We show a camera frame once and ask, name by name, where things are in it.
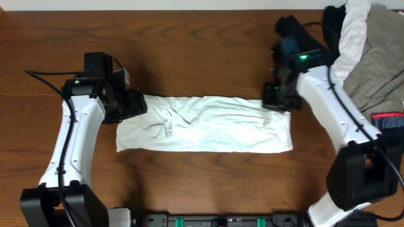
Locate white t-shirt with black logo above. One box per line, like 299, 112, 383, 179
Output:
116, 95, 293, 153

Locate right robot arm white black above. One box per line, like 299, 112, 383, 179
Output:
263, 37, 403, 226

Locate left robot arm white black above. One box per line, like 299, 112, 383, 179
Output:
20, 52, 148, 226

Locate white shirt in pile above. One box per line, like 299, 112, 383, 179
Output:
331, 0, 371, 86

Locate black garment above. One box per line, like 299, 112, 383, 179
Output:
275, 5, 346, 62

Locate khaki grey garment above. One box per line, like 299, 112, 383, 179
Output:
343, 5, 403, 120

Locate navy garment with red band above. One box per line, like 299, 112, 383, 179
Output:
371, 112, 404, 130

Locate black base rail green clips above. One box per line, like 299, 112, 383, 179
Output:
107, 208, 378, 227

